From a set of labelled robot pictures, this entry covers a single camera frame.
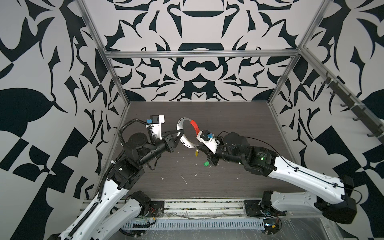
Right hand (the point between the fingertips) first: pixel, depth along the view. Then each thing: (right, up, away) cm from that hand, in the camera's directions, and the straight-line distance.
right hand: (199, 145), depth 63 cm
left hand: (-6, +7, -4) cm, 10 cm away
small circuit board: (+34, -39, +8) cm, 53 cm away
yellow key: (-1, -4, +2) cm, 4 cm away
